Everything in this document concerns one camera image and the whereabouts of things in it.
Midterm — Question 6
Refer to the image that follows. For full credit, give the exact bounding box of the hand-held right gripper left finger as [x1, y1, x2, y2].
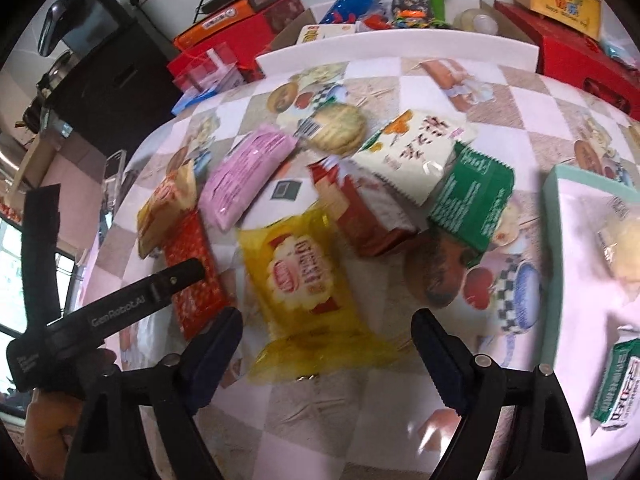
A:
[62, 306, 244, 480]

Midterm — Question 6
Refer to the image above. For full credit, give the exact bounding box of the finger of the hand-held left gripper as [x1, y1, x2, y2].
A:
[149, 257, 207, 306]

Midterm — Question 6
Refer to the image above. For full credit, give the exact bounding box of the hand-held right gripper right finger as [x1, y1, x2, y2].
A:
[410, 308, 586, 480]

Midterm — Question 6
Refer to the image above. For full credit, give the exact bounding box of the shiny red patterned packet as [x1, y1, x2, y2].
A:
[162, 210, 236, 342]

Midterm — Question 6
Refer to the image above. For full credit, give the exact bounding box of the orange and yellow snack packet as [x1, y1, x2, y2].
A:
[136, 161, 198, 261]

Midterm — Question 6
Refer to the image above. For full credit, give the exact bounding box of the yellow cracker packet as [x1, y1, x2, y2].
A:
[236, 208, 401, 386]

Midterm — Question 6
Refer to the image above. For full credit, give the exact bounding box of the pink snack packet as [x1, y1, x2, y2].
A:
[197, 127, 299, 232]

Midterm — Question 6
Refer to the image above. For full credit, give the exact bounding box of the shallow green-rimmed cardboard tray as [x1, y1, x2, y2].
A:
[539, 164, 640, 466]

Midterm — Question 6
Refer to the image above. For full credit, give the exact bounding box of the green and white snack packet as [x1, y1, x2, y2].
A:
[590, 327, 640, 431]

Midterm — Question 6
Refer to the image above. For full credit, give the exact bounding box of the clear-wrapped pale pastry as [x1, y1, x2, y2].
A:
[595, 210, 640, 286]

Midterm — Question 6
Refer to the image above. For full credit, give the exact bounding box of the person's left hand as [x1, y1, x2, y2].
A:
[22, 390, 86, 480]

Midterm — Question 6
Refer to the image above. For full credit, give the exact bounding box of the black smartphone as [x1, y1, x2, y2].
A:
[102, 149, 127, 221]

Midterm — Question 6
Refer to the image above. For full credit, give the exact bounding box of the small black square tag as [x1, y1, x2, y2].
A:
[271, 178, 306, 203]

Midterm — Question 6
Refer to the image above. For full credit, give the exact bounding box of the red biscuit packet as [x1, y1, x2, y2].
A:
[306, 156, 421, 259]

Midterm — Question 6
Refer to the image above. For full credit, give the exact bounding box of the clear plastic box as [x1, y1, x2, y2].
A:
[171, 45, 246, 111]

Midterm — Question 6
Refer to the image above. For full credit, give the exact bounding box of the black cabinet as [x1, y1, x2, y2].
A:
[45, 25, 176, 153]

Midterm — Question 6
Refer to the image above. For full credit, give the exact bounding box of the white packet with orange print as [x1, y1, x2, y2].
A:
[350, 108, 480, 207]

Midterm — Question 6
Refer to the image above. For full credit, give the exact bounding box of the clear-wrapped round rice cracker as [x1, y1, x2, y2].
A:
[298, 102, 368, 157]

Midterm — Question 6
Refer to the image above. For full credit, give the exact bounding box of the red carton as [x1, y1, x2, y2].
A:
[167, 10, 281, 93]

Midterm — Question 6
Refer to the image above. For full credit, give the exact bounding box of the small yellow and white box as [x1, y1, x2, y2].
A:
[297, 22, 358, 46]

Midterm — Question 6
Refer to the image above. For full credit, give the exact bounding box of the black water dispenser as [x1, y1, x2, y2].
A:
[37, 0, 133, 58]

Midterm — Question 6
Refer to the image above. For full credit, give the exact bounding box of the large red gift box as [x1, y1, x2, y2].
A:
[494, 0, 640, 121]

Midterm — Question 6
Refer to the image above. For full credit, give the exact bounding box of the clear tape roll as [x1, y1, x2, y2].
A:
[454, 7, 501, 36]

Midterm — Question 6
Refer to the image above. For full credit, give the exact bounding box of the multicoloured toy bundle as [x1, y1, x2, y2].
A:
[390, 0, 436, 28]

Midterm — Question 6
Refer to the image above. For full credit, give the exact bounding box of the light blue tissue pack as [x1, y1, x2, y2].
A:
[602, 40, 636, 61]

